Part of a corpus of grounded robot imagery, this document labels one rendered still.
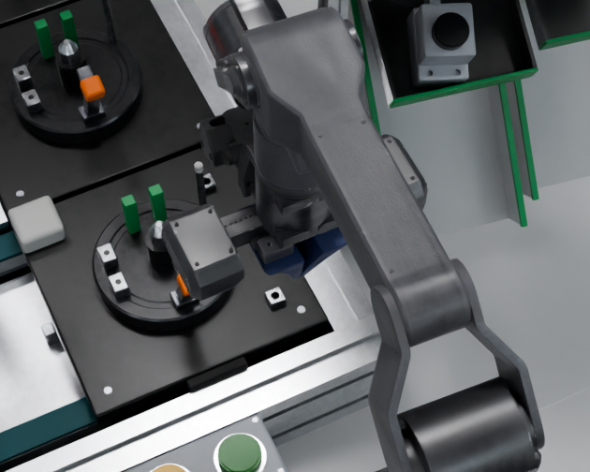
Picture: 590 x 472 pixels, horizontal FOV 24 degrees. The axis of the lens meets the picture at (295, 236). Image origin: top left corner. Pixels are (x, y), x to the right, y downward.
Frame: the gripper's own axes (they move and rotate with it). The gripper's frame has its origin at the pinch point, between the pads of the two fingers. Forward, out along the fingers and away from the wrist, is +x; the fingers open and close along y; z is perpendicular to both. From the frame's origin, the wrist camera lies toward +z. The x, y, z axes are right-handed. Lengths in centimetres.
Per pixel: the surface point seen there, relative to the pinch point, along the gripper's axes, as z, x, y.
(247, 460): -2.7, 28.3, 5.9
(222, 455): -1.3, 28.3, 7.8
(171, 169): 30.0, 28.5, -0.4
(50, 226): 27.5, 26.5, 13.6
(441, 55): 11.8, 0.1, -19.0
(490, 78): 10.9, 4.4, -23.6
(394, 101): 12.2, 4.5, -15.1
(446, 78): 11.7, 3.3, -19.7
